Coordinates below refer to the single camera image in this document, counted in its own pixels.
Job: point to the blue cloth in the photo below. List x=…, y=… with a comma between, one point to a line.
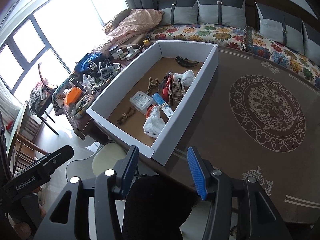
x=86, y=61

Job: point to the white round stool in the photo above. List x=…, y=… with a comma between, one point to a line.
x=107, y=160

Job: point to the white cardboard box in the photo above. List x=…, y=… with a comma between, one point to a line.
x=170, y=120

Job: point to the clear plastic case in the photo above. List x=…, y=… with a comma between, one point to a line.
x=141, y=101

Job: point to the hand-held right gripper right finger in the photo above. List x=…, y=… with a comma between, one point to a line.
x=197, y=175

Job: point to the black toothed hair comb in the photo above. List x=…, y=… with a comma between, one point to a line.
x=186, y=62

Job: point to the brown side table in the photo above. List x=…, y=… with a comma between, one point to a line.
x=80, y=127

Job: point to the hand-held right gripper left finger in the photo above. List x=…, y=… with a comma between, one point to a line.
x=130, y=172

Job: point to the person's black pants leg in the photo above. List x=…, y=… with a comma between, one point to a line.
x=155, y=205

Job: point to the white knit glove orange cuff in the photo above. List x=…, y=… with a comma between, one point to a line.
x=186, y=77
x=155, y=123

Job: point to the black hair clip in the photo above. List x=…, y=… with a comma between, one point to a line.
x=165, y=78

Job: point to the dark chair with draped cloth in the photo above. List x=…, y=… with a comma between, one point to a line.
x=42, y=92

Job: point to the orange plastic item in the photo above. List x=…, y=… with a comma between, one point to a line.
x=73, y=96

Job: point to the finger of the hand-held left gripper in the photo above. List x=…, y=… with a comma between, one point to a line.
x=55, y=157

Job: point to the blue white long pack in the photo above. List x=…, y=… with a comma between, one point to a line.
x=163, y=107

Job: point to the floral sofa cover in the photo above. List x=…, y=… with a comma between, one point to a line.
x=282, y=55
x=200, y=33

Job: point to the pink blanket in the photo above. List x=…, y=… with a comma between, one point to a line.
x=135, y=22

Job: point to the red fabric pouch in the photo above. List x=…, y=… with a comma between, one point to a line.
x=167, y=88

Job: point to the wooden chair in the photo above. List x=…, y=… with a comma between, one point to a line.
x=25, y=142

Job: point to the sparkly bow hair clip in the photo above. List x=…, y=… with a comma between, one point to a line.
x=178, y=92

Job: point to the white power strip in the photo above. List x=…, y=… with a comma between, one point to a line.
x=132, y=52

